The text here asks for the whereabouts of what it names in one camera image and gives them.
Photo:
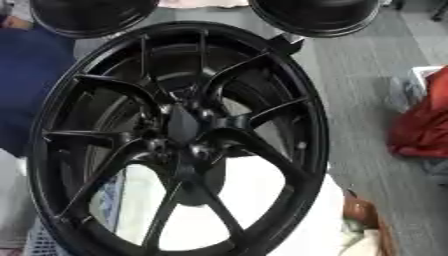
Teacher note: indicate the black spoked wheel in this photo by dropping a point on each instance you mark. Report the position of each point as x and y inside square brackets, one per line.
[175, 126]

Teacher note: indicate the brown wooden block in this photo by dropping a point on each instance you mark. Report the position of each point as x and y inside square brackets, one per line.
[359, 210]

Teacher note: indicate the white box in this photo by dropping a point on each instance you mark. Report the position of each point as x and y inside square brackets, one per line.
[411, 87]

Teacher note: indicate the red bag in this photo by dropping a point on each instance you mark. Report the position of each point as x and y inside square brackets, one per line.
[423, 130]

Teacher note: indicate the person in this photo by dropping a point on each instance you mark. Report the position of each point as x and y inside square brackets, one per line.
[29, 83]

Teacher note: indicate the white plastic crate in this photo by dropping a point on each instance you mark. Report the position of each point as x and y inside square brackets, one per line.
[39, 240]

